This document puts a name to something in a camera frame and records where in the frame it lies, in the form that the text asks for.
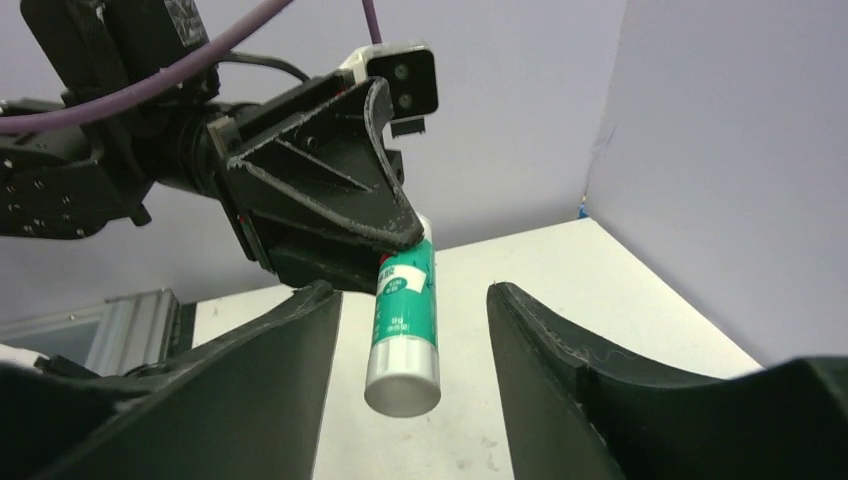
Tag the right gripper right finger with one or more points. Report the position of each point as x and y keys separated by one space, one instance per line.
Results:
x=579 y=406

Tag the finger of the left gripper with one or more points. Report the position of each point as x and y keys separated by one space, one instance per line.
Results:
x=313 y=159
x=309 y=259

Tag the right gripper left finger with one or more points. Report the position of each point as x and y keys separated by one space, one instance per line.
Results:
x=245 y=405

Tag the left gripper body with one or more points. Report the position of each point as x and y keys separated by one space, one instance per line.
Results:
x=191 y=157

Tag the green white glue stick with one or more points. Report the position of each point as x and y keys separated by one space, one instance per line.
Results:
x=403 y=371

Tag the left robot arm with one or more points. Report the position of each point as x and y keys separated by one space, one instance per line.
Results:
x=70 y=168

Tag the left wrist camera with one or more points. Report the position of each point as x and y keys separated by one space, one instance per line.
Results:
x=410 y=70

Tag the aluminium frame rail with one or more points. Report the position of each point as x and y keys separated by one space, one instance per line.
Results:
x=113 y=337

